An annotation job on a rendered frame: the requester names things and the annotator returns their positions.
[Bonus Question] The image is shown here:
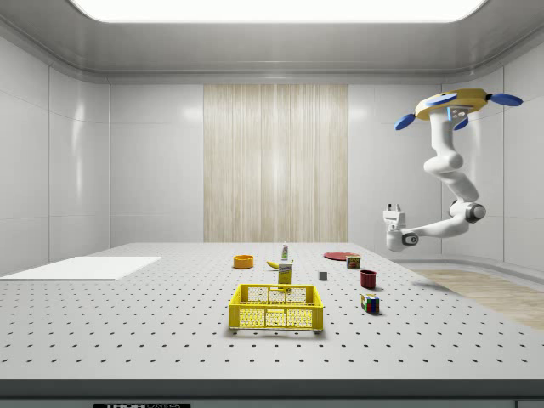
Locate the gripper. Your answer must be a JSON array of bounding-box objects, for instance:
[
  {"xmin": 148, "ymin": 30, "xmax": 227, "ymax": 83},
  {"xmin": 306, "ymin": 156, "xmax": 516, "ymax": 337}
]
[{"xmin": 382, "ymin": 202, "xmax": 408, "ymax": 232}]

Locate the drone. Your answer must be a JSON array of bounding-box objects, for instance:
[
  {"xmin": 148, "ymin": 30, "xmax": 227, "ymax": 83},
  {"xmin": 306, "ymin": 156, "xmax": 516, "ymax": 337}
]
[{"xmin": 394, "ymin": 88, "xmax": 524, "ymax": 131}]

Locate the yellow basket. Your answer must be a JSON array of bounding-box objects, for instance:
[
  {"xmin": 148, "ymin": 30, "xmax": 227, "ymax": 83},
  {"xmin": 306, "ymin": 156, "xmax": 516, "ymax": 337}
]
[{"xmin": 229, "ymin": 283, "xmax": 325, "ymax": 332}]

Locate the white board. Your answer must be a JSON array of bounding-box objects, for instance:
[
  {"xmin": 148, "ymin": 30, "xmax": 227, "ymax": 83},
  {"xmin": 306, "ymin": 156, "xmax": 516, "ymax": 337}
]
[{"xmin": 0, "ymin": 256, "xmax": 163, "ymax": 281}]

